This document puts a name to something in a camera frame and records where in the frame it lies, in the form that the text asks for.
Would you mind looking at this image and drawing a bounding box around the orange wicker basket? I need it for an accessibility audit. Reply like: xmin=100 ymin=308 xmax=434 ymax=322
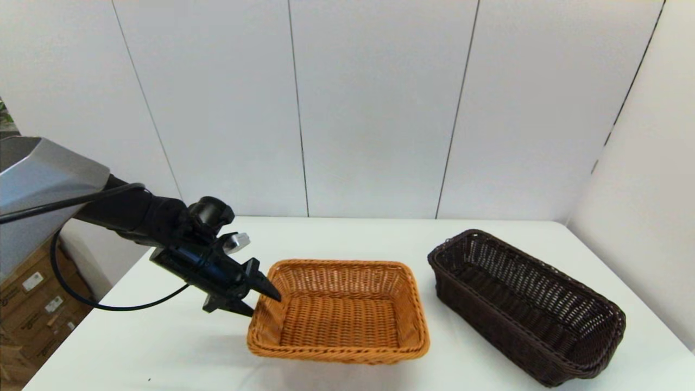
xmin=247 ymin=258 xmax=431 ymax=364

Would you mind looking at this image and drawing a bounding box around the dark brown wicker basket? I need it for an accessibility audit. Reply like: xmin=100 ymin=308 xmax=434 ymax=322
xmin=427 ymin=229 xmax=627 ymax=387

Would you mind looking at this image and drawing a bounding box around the brown cardboard box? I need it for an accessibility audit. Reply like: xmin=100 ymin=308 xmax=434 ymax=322
xmin=0 ymin=269 xmax=90 ymax=348
xmin=19 ymin=296 xmax=99 ymax=370
xmin=0 ymin=342 xmax=41 ymax=387
xmin=0 ymin=239 xmax=77 ymax=318

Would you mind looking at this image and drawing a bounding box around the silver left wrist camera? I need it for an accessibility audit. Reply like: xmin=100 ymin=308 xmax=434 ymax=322
xmin=222 ymin=232 xmax=251 ymax=255

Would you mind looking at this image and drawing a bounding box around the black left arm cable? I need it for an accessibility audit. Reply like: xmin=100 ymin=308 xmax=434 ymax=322
xmin=0 ymin=183 xmax=191 ymax=312

